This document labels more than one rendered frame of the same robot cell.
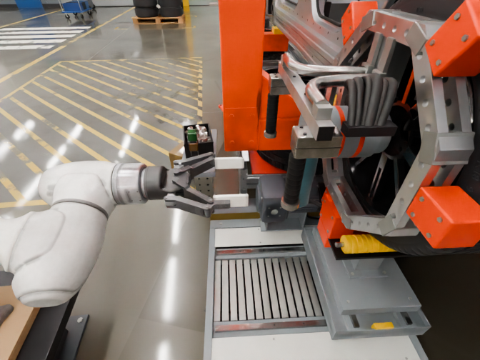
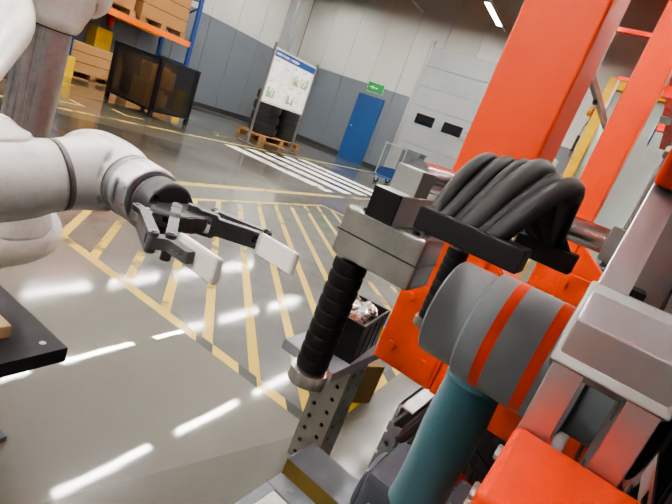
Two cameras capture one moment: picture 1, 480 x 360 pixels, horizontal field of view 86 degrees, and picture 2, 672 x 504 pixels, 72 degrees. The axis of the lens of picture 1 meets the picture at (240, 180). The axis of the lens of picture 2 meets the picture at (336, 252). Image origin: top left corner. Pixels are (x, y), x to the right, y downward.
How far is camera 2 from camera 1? 40 cm
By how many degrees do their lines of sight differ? 37
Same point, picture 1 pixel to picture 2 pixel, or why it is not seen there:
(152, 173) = (160, 180)
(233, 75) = not seen: hidden behind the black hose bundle
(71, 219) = (27, 146)
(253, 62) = not seen: hidden behind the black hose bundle
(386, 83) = (552, 176)
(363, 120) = (462, 211)
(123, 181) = (125, 167)
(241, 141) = (405, 352)
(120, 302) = (50, 462)
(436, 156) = (567, 336)
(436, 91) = (646, 211)
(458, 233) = not seen: outside the picture
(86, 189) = (83, 147)
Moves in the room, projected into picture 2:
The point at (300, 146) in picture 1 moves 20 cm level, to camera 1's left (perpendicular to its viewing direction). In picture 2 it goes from (346, 226) to (220, 159)
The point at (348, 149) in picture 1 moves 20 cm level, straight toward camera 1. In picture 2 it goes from (499, 368) to (342, 356)
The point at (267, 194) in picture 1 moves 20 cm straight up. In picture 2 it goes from (381, 471) to (420, 390)
